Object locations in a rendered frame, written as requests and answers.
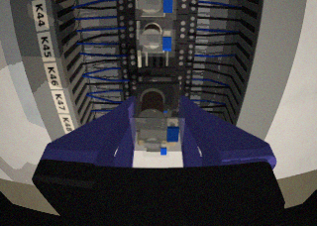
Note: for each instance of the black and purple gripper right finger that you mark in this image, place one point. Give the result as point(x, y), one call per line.
point(220, 142)

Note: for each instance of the grey flat mounting plate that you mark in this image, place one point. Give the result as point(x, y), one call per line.
point(200, 50)

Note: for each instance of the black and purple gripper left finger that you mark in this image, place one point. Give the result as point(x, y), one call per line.
point(97, 141)

